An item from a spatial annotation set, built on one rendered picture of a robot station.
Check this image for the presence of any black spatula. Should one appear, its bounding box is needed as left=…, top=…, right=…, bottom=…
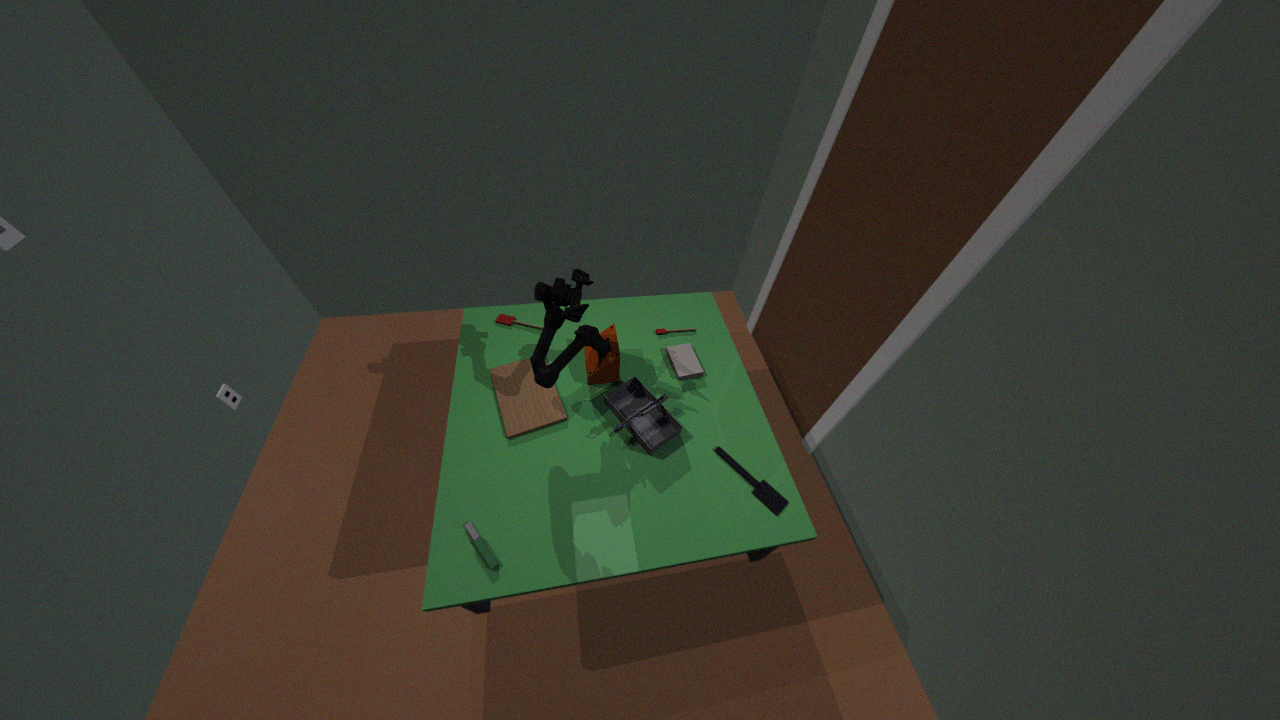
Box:
left=714, top=446, right=788, bottom=516

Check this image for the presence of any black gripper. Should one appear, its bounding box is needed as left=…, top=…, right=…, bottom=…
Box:
left=559, top=268, right=594, bottom=322

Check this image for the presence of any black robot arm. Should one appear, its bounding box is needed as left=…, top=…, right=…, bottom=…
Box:
left=530, top=278, right=611, bottom=388

